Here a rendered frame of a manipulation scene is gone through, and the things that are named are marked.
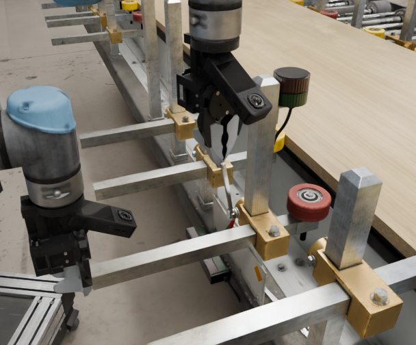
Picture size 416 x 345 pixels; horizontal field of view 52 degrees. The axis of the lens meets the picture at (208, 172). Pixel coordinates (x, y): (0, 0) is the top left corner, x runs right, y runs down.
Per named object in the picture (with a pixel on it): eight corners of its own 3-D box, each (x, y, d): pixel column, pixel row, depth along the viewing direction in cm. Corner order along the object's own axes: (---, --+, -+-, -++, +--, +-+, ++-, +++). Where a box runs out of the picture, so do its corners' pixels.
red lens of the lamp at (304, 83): (283, 95, 68) (284, 82, 67) (265, 81, 73) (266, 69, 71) (315, 90, 70) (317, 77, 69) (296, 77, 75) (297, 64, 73)
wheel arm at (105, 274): (94, 295, 72) (90, 276, 69) (91, 280, 74) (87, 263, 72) (317, 232, 85) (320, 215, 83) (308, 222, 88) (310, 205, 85)
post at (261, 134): (245, 292, 93) (261, 81, 67) (239, 280, 96) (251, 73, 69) (260, 287, 94) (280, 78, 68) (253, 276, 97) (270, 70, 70)
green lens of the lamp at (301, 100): (282, 109, 69) (283, 96, 68) (264, 96, 74) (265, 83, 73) (313, 104, 71) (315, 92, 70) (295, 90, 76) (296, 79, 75)
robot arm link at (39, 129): (-2, 85, 55) (68, 79, 57) (16, 159, 61) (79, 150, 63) (-4, 111, 49) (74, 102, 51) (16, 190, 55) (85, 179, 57)
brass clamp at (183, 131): (176, 142, 118) (176, 124, 115) (163, 120, 128) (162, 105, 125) (198, 137, 120) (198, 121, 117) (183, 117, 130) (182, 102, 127)
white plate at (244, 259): (260, 309, 84) (264, 274, 79) (211, 228, 104) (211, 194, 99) (263, 309, 84) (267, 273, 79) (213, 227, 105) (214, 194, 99)
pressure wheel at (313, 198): (295, 257, 83) (302, 210, 76) (275, 231, 89) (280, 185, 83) (330, 246, 85) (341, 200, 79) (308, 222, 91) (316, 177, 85)
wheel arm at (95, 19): (48, 29, 210) (46, 20, 208) (47, 28, 213) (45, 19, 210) (135, 21, 223) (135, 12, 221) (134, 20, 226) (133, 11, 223)
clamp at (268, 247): (263, 262, 78) (265, 241, 76) (233, 218, 89) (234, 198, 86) (290, 254, 80) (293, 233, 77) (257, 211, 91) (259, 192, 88)
